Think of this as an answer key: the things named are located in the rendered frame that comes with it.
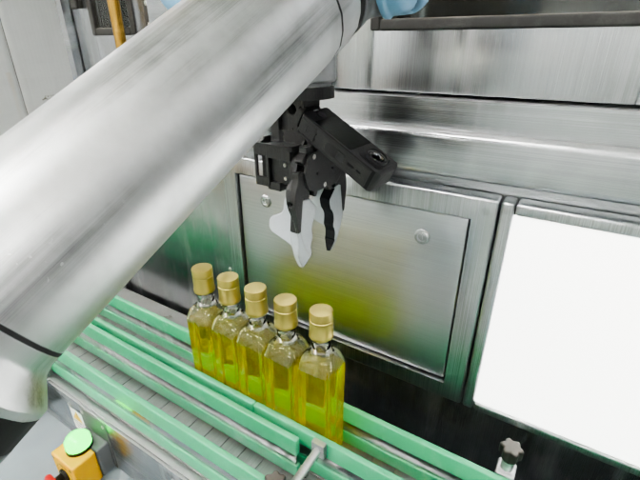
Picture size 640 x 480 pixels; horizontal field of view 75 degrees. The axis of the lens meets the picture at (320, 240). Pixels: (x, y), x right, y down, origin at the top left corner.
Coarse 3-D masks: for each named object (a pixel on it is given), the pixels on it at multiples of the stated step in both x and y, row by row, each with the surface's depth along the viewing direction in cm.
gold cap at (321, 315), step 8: (320, 304) 59; (312, 312) 57; (320, 312) 57; (328, 312) 57; (312, 320) 57; (320, 320) 56; (328, 320) 57; (312, 328) 57; (320, 328) 57; (328, 328) 57; (312, 336) 58; (320, 336) 57; (328, 336) 58
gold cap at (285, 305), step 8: (280, 296) 60; (288, 296) 60; (280, 304) 59; (288, 304) 59; (296, 304) 60; (280, 312) 59; (288, 312) 59; (296, 312) 60; (280, 320) 60; (288, 320) 60; (296, 320) 61; (280, 328) 60; (288, 328) 60
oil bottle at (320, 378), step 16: (304, 352) 61; (336, 352) 60; (304, 368) 60; (320, 368) 58; (336, 368) 60; (304, 384) 61; (320, 384) 59; (336, 384) 61; (304, 400) 62; (320, 400) 60; (336, 400) 63; (304, 416) 64; (320, 416) 62; (336, 416) 64; (320, 432) 63; (336, 432) 66
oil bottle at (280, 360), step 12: (276, 336) 63; (300, 336) 64; (276, 348) 61; (288, 348) 61; (300, 348) 62; (264, 360) 63; (276, 360) 62; (288, 360) 61; (276, 372) 63; (288, 372) 61; (276, 384) 64; (288, 384) 62; (276, 396) 65; (288, 396) 63; (276, 408) 66; (288, 408) 64
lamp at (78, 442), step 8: (72, 432) 76; (80, 432) 76; (88, 432) 76; (72, 440) 74; (80, 440) 74; (88, 440) 75; (72, 448) 74; (80, 448) 74; (88, 448) 75; (72, 456) 74
